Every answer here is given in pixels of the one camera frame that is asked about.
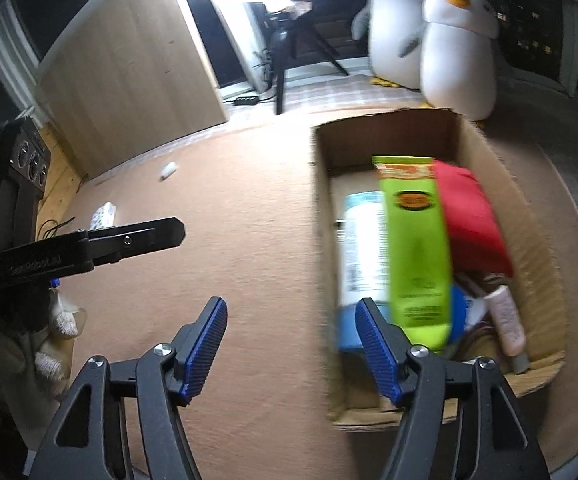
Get white patterned tissue pack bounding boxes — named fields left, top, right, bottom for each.
left=89, top=202, right=116, bottom=230

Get green hand cream tube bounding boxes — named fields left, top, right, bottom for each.
left=372, top=155, right=453, bottom=351

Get white blue bottle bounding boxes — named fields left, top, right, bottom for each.
left=338, top=191, right=467, bottom=351

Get small white cylinder cap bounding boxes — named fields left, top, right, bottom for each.
left=160, top=162, right=178, bottom=180

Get pink cosmetic tube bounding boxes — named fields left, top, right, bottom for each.
left=484, top=285, right=526, bottom=358

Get brown cardboard box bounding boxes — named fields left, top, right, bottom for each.
left=309, top=106, right=569, bottom=434

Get red cloth item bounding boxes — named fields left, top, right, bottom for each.
left=434, top=160, right=513, bottom=278

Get wooden headboard panel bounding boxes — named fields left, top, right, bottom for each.
left=35, top=0, right=227, bottom=177

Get black power strip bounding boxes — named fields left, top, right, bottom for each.
left=232, top=96, right=261, bottom=106

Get small penguin plush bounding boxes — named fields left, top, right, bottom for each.
left=397, top=0, right=499, bottom=122

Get large penguin plush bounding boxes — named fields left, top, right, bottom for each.
left=351, top=0, right=423, bottom=90

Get black cable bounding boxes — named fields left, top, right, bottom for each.
left=36, top=214, right=78, bottom=241

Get black camera tripod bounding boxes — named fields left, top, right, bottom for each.
left=263, top=10, right=350, bottom=115

